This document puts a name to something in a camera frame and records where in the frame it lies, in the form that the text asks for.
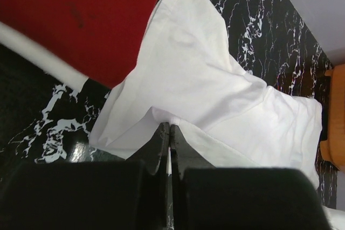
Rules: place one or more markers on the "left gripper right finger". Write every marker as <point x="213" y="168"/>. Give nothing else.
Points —
<point x="206" y="197"/>

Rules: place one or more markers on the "orange plastic basket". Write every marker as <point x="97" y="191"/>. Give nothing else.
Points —
<point x="332" y="149"/>

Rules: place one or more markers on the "white t shirt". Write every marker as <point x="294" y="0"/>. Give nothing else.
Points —
<point x="186" y="76"/>

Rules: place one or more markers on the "folded red t shirt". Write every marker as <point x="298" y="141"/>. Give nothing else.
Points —
<point x="77" y="40"/>

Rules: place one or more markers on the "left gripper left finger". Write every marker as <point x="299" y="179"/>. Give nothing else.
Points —
<point x="130" y="194"/>

